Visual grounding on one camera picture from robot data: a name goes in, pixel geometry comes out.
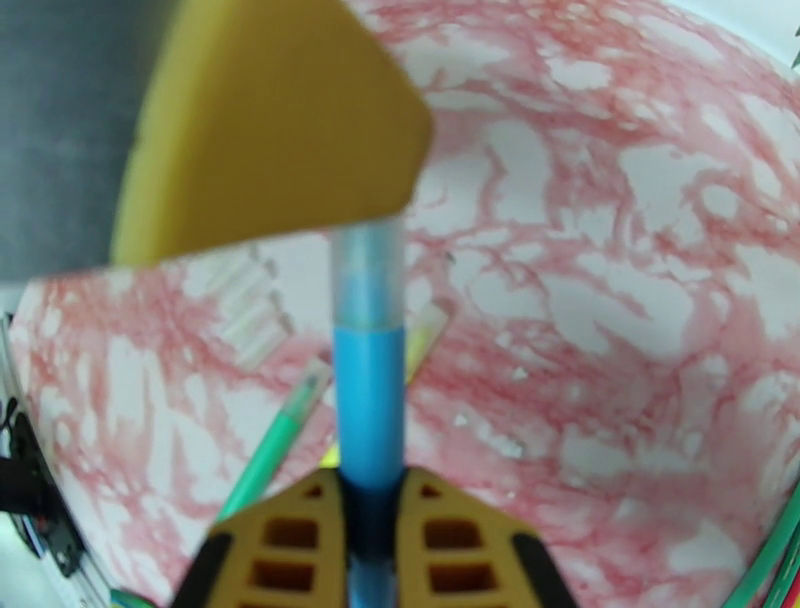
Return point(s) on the green marker pen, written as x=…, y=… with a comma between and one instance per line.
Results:
x=794, y=584
x=772, y=559
x=275, y=444

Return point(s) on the clear pen cap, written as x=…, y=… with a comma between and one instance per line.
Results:
x=263, y=335
x=269, y=350
x=257, y=320
x=241, y=276
x=247, y=290
x=252, y=305
x=235, y=261

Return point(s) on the blue marker pen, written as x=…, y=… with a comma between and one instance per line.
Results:
x=369, y=400

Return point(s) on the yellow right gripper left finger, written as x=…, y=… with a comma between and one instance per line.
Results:
x=287, y=550

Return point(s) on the bundle of coloured markers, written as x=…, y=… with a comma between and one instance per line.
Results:
x=425, y=340

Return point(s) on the green yellow candy bag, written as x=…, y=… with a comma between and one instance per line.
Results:
x=134, y=601

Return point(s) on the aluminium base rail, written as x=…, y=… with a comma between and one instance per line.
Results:
x=37, y=587

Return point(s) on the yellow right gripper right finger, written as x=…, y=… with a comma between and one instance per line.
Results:
x=462, y=550

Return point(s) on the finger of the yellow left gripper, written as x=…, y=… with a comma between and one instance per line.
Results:
x=275, y=125

